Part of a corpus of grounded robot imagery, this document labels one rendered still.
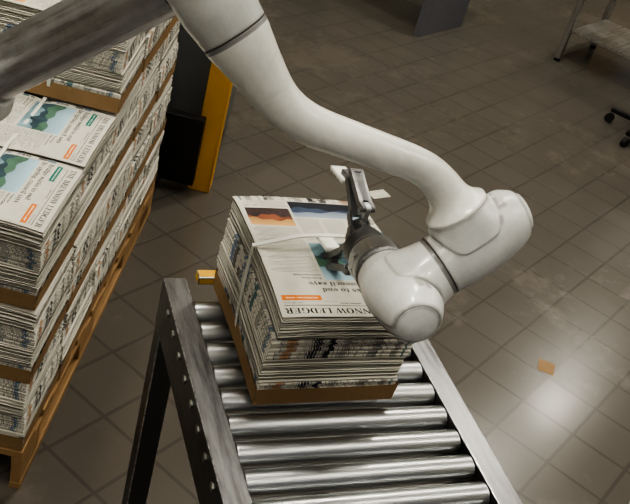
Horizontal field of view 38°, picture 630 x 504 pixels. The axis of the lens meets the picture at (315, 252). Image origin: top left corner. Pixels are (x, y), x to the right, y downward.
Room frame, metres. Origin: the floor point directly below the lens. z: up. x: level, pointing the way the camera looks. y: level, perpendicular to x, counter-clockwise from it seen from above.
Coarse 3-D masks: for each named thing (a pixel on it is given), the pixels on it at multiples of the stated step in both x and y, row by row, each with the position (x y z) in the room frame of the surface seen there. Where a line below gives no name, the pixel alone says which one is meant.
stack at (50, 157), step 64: (0, 128) 1.90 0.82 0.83; (64, 128) 1.99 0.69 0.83; (128, 128) 2.34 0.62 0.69; (0, 192) 1.64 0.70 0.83; (64, 192) 1.71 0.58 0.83; (0, 256) 1.55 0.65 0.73; (128, 256) 2.65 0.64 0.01; (0, 320) 1.55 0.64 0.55; (64, 320) 1.85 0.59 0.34; (0, 384) 1.55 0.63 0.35; (64, 384) 1.94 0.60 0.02; (0, 448) 1.55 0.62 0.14
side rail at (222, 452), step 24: (168, 288) 1.52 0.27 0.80; (168, 312) 1.46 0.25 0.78; (192, 312) 1.46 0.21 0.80; (168, 336) 1.44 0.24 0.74; (192, 336) 1.39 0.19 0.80; (168, 360) 1.41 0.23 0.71; (192, 360) 1.32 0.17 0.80; (192, 384) 1.26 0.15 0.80; (216, 384) 1.28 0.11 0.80; (192, 408) 1.23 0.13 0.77; (216, 408) 1.22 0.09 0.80; (192, 432) 1.20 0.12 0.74; (216, 432) 1.16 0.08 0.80; (192, 456) 1.18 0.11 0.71; (216, 456) 1.10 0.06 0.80; (216, 480) 1.06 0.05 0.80; (240, 480) 1.07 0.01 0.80
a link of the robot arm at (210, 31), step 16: (176, 0) 1.16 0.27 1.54; (192, 0) 1.15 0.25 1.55; (208, 0) 1.15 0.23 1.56; (224, 0) 1.16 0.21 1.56; (240, 0) 1.17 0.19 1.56; (256, 0) 1.20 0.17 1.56; (176, 16) 1.18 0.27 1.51; (192, 16) 1.15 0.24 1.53; (208, 16) 1.15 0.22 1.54; (224, 16) 1.15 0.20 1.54; (240, 16) 1.17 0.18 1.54; (256, 16) 1.18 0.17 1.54; (192, 32) 1.16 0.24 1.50; (208, 32) 1.15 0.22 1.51; (224, 32) 1.15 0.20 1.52; (240, 32) 1.16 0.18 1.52; (208, 48) 1.16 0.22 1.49
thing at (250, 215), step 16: (240, 208) 1.53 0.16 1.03; (256, 208) 1.55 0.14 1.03; (272, 208) 1.56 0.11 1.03; (288, 208) 1.58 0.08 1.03; (304, 208) 1.60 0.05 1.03; (320, 208) 1.62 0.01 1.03; (336, 208) 1.64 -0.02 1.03; (240, 224) 1.51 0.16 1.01; (256, 224) 1.48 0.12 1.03; (272, 224) 1.50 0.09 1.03; (288, 224) 1.52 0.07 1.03; (304, 224) 1.54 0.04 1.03; (320, 224) 1.55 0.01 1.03; (336, 224) 1.57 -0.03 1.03; (224, 240) 1.58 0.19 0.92; (240, 240) 1.50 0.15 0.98; (224, 256) 1.54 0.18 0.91; (240, 256) 1.47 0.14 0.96; (224, 272) 1.51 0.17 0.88; (240, 272) 1.45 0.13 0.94; (224, 288) 1.51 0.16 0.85
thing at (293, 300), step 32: (256, 288) 1.36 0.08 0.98; (288, 288) 1.31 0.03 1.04; (320, 288) 1.34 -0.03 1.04; (352, 288) 1.37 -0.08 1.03; (256, 320) 1.32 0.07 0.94; (288, 320) 1.24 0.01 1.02; (320, 320) 1.27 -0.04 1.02; (352, 320) 1.29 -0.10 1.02; (256, 352) 1.29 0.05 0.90; (288, 352) 1.26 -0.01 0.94; (320, 352) 1.29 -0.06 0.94; (352, 352) 1.32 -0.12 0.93; (384, 352) 1.35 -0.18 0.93; (256, 384) 1.26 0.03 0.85; (288, 384) 1.27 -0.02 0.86; (320, 384) 1.30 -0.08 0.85; (352, 384) 1.33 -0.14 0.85; (384, 384) 1.36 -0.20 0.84
